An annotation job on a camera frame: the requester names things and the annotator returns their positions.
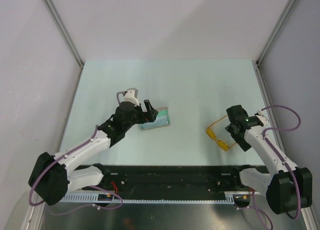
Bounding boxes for grey glasses case green lining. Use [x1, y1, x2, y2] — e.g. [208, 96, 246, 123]
[139, 107, 171, 131]

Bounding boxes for yellow sunglasses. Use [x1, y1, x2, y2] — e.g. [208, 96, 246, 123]
[205, 115, 237, 152]

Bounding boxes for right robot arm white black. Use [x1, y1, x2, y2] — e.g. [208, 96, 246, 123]
[225, 105, 313, 219]

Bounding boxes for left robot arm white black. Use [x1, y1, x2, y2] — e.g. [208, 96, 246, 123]
[28, 100, 159, 205]

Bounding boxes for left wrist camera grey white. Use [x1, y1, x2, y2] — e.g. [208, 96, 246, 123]
[123, 88, 140, 106]

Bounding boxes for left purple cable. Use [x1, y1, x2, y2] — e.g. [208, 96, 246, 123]
[28, 90, 128, 215]

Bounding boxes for right aluminium side rail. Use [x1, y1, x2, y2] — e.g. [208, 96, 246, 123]
[252, 61, 289, 156]

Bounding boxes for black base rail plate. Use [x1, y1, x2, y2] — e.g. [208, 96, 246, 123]
[97, 165, 249, 201]

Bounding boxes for white slotted cable duct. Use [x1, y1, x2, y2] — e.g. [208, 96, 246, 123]
[59, 192, 235, 204]

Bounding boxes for right aluminium frame post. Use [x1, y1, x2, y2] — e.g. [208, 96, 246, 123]
[256, 0, 299, 66]

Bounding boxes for aluminium frame post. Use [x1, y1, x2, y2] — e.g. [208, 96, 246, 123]
[256, 0, 299, 66]
[42, 0, 85, 69]

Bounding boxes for left aluminium frame post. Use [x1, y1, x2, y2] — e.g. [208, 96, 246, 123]
[42, 0, 85, 69]

